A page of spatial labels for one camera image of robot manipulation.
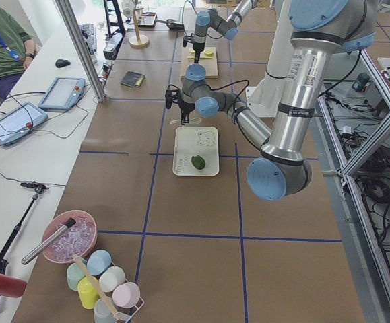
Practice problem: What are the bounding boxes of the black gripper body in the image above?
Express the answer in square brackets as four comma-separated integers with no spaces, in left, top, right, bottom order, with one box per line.
[193,42,204,54]
[178,100,195,116]

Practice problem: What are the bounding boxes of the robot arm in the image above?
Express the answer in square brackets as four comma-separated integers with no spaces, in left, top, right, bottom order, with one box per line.
[187,0,258,64]
[166,1,379,201]

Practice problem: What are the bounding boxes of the pink bowl with ice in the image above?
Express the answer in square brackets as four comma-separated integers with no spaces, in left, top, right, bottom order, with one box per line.
[42,210,98,264]

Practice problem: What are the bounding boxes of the yellow plastic knife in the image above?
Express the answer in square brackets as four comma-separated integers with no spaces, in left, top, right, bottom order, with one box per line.
[186,55,214,60]

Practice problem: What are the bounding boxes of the wooden cutting board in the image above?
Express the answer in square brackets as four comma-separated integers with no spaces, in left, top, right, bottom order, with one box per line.
[180,47,218,78]

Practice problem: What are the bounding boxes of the white bear tray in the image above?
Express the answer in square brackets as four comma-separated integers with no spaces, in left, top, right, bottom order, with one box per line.
[172,127,220,176]

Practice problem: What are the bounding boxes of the steel scoop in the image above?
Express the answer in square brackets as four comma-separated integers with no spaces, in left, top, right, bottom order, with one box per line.
[155,18,185,30]

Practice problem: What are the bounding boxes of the yellow sponge cloth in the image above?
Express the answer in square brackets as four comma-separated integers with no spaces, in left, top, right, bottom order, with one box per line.
[135,75,145,87]

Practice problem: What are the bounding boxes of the dark tray with glasses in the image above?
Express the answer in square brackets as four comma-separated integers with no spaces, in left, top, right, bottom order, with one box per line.
[137,12,157,28]

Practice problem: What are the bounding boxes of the wooden mug tree stand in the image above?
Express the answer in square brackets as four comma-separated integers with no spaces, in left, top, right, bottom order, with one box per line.
[129,9,150,49]

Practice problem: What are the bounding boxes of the grey folded cloth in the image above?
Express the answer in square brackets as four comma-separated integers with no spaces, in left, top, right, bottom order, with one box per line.
[120,71,144,88]

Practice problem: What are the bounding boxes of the blue teach pendant far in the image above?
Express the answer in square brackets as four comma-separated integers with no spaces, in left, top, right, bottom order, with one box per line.
[38,77,86,111]

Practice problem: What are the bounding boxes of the blue teach pendant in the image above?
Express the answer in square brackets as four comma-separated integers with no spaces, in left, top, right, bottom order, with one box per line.
[0,102,48,146]
[38,77,86,111]

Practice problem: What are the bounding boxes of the black computer mouse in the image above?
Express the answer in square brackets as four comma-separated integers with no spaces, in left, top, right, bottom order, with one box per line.
[55,59,71,68]

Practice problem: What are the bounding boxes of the blue teach pendant near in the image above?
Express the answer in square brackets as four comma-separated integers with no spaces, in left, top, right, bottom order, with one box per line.
[0,102,48,146]

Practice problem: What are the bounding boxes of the blue cup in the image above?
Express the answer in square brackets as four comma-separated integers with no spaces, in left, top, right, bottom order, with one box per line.
[86,250,112,276]

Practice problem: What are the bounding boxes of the white cup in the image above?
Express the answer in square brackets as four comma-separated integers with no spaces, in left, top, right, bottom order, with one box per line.
[98,266,125,293]

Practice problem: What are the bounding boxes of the pink cup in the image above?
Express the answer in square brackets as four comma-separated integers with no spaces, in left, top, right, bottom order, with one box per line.
[112,282,141,308]

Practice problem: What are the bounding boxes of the person in green shirt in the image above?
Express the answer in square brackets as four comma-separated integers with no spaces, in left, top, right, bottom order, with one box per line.
[0,8,36,99]

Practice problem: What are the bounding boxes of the green cup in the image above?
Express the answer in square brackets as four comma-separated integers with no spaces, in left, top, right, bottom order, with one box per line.
[66,262,85,291]

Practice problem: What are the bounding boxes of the yellow cup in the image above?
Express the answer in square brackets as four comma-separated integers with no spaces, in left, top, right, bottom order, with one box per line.
[77,277,100,310]

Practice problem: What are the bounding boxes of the grey cup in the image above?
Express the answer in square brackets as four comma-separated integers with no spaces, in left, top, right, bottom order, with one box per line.
[94,299,116,323]

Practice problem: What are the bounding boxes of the black selfie stick tripod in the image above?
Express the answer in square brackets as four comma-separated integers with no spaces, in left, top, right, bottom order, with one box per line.
[0,181,50,317]

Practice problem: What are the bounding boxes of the aluminium frame post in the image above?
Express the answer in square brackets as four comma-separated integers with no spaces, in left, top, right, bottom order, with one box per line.
[54,0,106,102]

